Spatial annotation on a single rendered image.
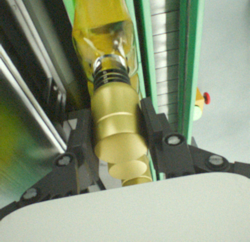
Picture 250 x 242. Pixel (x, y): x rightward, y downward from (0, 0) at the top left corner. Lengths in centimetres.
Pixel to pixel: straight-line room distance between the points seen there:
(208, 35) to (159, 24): 24
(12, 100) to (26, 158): 7
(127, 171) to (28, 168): 15
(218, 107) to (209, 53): 25
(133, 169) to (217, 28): 51
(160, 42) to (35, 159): 30
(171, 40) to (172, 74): 8
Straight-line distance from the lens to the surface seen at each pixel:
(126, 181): 24
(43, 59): 54
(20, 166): 28
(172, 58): 47
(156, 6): 41
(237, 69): 75
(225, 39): 66
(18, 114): 30
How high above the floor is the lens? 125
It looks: 42 degrees down
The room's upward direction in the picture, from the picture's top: 170 degrees clockwise
